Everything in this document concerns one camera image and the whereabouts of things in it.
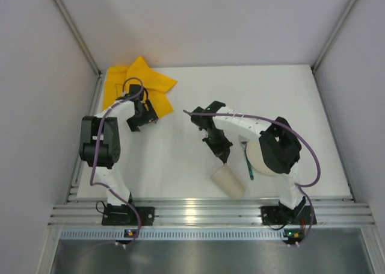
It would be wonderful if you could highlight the beige paper cup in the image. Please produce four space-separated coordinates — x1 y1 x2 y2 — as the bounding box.
210 164 245 199

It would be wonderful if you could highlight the yellow printed cloth placemat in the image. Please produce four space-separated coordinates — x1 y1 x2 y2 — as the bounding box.
102 56 177 118

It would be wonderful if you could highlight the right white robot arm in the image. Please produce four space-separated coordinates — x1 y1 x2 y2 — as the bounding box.
189 101 305 211

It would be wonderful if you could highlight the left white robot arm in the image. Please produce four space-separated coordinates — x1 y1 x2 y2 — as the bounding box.
79 84 158 206

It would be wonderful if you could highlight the cream round plate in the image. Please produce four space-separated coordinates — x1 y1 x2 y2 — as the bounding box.
246 140 276 176

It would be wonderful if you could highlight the fork with green handle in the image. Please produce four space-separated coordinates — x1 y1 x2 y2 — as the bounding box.
239 135 254 181

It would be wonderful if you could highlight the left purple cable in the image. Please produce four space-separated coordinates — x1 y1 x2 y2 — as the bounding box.
90 76 145 245

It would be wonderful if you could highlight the purple cable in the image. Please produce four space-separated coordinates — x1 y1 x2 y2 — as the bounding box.
90 76 145 245
183 109 321 246

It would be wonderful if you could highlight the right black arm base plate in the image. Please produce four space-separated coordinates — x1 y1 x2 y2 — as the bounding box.
260 205 317 226

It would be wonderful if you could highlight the perforated metal cable strip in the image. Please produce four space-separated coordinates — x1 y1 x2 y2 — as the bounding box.
60 228 365 241

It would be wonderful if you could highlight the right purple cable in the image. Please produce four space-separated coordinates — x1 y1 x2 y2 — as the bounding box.
183 109 321 246

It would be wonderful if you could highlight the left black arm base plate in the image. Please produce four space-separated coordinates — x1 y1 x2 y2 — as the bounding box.
101 204 155 226

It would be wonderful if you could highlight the aluminium front rail frame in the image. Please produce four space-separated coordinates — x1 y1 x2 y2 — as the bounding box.
48 199 375 228

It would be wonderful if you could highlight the left aluminium corner post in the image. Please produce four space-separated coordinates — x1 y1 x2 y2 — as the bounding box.
52 0 102 76

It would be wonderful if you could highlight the aluminium corner post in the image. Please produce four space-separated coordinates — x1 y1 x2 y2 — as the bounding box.
310 0 359 74
52 0 102 76

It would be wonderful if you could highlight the right aluminium corner post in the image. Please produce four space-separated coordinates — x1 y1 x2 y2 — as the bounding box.
310 0 359 74

